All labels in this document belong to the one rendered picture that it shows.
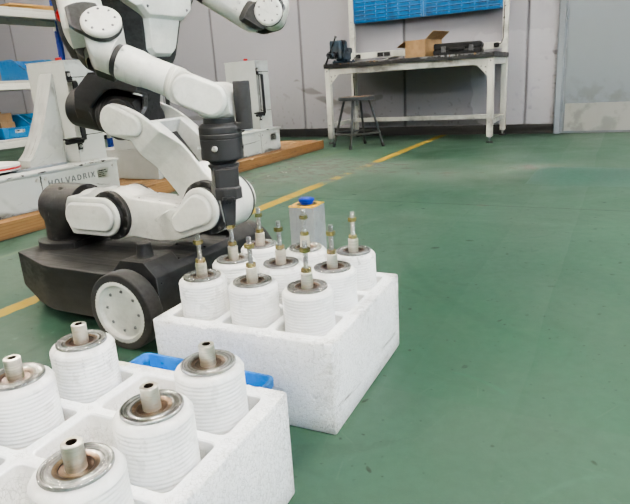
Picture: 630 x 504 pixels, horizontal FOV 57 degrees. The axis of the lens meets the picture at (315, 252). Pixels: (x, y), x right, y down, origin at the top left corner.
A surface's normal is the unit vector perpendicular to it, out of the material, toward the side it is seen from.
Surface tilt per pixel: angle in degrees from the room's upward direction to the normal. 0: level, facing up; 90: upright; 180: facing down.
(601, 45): 90
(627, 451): 0
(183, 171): 90
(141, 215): 90
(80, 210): 90
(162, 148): 111
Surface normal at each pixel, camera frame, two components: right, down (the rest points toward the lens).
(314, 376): -0.42, 0.29
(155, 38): 0.92, 0.23
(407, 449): -0.06, -0.96
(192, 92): -0.10, 0.29
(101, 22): 0.17, -0.40
